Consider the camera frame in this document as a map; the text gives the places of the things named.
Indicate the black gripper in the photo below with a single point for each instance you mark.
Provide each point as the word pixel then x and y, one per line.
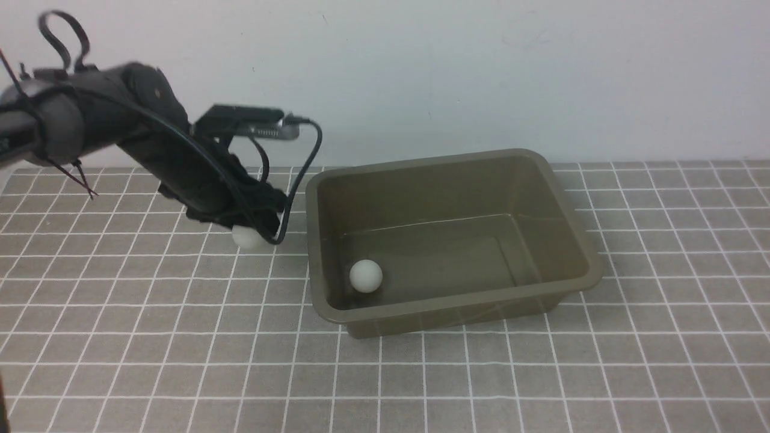
pixel 187 177

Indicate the white ping-pong ball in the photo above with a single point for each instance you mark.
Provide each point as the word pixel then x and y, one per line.
pixel 248 239
pixel 366 276

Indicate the olive green plastic bin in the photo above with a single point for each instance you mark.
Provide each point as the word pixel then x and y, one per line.
pixel 461 239

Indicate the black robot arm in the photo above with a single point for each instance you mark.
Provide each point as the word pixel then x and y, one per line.
pixel 54 118

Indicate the grey grid-pattern table mat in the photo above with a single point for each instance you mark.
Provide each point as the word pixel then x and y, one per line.
pixel 120 315

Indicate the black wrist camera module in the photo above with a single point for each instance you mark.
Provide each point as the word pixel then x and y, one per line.
pixel 221 121

